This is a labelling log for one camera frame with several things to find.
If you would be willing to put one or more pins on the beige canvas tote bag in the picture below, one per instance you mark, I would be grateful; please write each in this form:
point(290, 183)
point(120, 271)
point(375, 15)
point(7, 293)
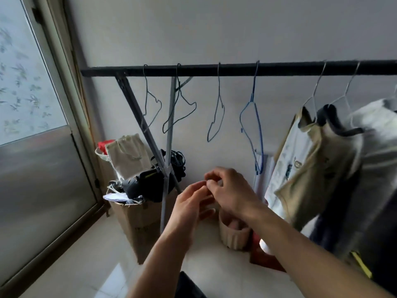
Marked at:
point(128, 156)

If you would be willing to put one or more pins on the person's dark trouser leg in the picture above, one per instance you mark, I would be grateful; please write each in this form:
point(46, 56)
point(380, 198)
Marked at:
point(189, 287)

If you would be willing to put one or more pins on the dark grey garment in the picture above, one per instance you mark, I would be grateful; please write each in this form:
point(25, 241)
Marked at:
point(341, 220)

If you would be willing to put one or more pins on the red flat box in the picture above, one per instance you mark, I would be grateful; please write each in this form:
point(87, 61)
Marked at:
point(263, 260)

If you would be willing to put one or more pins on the beige printed t-shirt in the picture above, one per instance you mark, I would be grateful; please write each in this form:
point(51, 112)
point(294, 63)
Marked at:
point(310, 183)

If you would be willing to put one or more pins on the white leaning boards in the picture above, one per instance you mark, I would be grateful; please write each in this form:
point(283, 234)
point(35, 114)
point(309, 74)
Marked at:
point(263, 176)

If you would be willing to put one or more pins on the white round item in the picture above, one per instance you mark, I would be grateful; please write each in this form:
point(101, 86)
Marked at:
point(265, 246)

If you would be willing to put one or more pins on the black clothes rack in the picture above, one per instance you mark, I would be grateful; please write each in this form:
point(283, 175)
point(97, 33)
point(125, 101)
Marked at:
point(248, 69)

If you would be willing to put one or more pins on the beige ribbed basket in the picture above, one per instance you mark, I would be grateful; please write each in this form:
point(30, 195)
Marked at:
point(232, 237)

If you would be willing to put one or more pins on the yellow item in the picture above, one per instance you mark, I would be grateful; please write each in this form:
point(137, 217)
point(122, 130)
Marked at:
point(361, 264)

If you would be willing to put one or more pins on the person's left forearm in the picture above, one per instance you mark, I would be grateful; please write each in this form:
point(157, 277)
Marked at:
point(158, 266)

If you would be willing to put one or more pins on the grey metal pole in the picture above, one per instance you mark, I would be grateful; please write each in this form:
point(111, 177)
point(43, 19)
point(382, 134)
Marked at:
point(170, 121)

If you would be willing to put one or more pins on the frosted glass sliding door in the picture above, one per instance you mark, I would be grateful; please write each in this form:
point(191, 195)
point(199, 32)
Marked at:
point(37, 183)

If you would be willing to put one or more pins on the brown cardboard box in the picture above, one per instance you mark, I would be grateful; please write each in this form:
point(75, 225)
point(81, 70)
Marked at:
point(139, 226)

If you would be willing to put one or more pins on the person's left hand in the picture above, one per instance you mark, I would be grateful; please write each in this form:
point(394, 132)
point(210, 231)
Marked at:
point(183, 215)

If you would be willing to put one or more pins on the black bag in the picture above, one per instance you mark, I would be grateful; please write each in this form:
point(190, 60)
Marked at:
point(145, 184)

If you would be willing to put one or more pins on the white garment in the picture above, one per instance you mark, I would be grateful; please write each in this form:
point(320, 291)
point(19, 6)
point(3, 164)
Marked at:
point(381, 152)

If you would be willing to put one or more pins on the person's right thumb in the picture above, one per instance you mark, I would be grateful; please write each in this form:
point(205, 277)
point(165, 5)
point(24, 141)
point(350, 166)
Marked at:
point(214, 188)

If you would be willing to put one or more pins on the person's right forearm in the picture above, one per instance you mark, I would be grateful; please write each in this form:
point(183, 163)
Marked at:
point(304, 257)

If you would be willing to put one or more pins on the white papers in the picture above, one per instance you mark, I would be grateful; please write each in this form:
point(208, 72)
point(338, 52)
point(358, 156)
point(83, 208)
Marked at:
point(116, 197)

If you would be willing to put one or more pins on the person's left thumb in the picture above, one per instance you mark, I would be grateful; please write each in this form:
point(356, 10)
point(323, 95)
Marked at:
point(207, 214)

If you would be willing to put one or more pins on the person's right hand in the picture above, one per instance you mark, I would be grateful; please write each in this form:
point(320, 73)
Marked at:
point(238, 195)

